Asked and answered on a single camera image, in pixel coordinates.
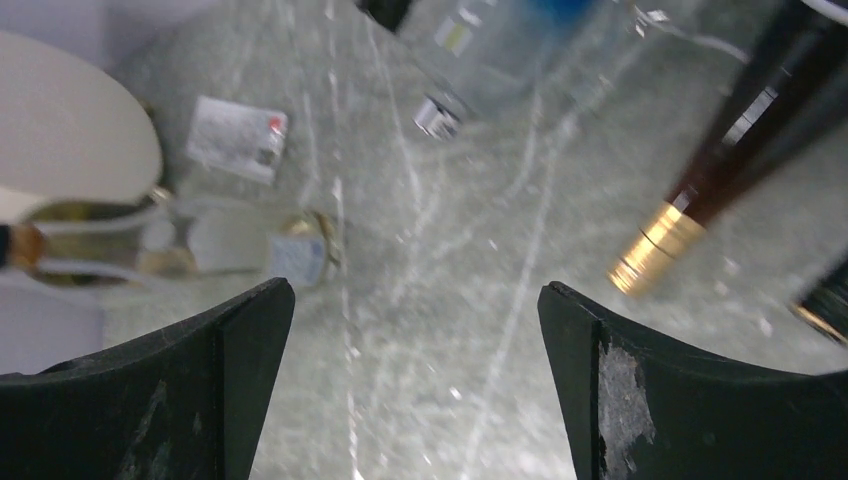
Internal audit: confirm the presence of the clear blue label bottle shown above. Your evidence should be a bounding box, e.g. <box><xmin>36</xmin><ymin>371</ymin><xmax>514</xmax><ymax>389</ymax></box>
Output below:
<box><xmin>395</xmin><ymin>1</ymin><xmax>630</xmax><ymax>140</ymax></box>

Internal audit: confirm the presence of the clear glass bottle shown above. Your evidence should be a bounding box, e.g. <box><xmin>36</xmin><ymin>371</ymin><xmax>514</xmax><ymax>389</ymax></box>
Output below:
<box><xmin>1</xmin><ymin>197</ymin><xmax>341</xmax><ymax>288</ymax></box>

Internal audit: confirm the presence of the slim amber gold-capped bottle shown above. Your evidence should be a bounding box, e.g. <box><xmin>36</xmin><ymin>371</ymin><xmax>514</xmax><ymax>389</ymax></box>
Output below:
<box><xmin>608</xmin><ymin>1</ymin><xmax>847</xmax><ymax>295</ymax></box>

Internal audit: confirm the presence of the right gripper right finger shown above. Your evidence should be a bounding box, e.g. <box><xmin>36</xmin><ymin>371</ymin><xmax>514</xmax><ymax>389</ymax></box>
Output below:
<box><xmin>537</xmin><ymin>282</ymin><xmax>847</xmax><ymax>479</ymax></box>

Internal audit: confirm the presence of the white wire wine rack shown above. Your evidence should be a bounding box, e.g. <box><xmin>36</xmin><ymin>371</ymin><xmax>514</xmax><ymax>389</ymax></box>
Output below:
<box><xmin>620</xmin><ymin>1</ymin><xmax>788</xmax><ymax>64</ymax></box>

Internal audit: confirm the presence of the dark bottle black cap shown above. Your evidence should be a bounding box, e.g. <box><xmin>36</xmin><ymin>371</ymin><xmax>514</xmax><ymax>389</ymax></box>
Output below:
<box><xmin>790</xmin><ymin>257</ymin><xmax>847</xmax><ymax>347</ymax></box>

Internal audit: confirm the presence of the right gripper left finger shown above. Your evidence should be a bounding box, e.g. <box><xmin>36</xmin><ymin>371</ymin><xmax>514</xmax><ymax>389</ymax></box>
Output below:
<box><xmin>1</xmin><ymin>278</ymin><xmax>295</xmax><ymax>479</ymax></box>

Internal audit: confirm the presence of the cream cylindrical appliance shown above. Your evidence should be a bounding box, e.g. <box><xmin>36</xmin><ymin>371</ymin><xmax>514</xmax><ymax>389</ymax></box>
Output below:
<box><xmin>1</xmin><ymin>31</ymin><xmax>163</xmax><ymax>222</ymax></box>

